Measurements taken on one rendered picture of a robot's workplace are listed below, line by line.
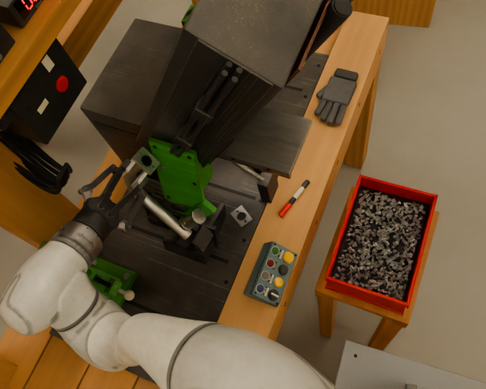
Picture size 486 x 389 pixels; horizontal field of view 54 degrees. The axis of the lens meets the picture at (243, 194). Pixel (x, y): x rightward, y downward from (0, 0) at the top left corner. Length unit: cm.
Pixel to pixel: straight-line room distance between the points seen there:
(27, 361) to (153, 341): 94
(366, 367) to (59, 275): 72
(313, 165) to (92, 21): 73
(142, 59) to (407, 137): 159
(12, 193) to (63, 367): 50
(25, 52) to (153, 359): 62
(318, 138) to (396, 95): 126
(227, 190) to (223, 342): 94
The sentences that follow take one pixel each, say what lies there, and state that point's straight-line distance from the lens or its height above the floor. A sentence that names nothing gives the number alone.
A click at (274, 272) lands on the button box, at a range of 125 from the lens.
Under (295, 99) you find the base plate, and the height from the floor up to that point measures 90.
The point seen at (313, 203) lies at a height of 90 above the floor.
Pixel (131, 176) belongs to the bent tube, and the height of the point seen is 118.
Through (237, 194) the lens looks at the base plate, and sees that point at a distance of 138.
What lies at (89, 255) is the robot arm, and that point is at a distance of 95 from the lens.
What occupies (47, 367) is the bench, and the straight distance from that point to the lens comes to 146.
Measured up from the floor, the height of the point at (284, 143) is 113.
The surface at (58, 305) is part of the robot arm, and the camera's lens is 91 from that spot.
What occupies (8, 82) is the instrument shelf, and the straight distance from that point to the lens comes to 95.
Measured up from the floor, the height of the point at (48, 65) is 147.
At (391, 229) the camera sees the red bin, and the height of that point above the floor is 89.
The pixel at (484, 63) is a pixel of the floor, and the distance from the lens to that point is 287.
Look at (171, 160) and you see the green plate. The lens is 109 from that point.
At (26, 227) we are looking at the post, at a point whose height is 114.
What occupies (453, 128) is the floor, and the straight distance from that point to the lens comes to 260.
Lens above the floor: 214
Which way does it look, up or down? 63 degrees down
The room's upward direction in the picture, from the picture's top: 20 degrees counter-clockwise
